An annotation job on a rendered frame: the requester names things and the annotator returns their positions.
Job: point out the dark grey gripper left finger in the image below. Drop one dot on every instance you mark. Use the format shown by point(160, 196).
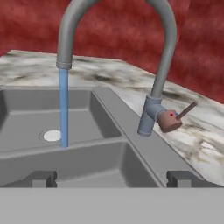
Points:
point(40, 178)

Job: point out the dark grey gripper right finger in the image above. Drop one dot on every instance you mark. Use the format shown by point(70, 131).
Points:
point(182, 178)

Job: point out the grey double sink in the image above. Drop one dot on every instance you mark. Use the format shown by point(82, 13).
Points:
point(87, 137)

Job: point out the grey arched faucet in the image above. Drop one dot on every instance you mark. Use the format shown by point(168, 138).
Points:
point(163, 58)

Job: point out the blue water stream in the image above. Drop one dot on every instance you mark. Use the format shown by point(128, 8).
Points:
point(64, 108)

